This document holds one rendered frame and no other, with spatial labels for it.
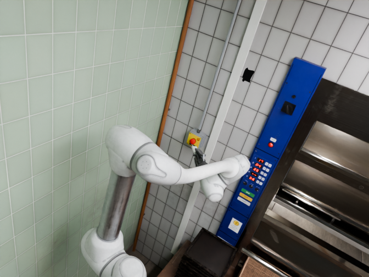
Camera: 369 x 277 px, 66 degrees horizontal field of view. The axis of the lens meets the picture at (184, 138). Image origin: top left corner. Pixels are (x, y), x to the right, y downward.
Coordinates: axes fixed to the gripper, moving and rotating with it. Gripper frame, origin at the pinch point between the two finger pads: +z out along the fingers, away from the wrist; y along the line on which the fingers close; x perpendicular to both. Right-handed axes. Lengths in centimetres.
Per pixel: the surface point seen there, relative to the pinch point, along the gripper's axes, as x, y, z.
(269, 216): 52, 28, -29
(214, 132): 12.8, -9.6, 7.3
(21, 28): -86, -66, -35
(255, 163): 33.9, -3.8, -15.5
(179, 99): -8.4, -19.1, 30.9
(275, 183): 47, 4, -25
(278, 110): 33, -41, -15
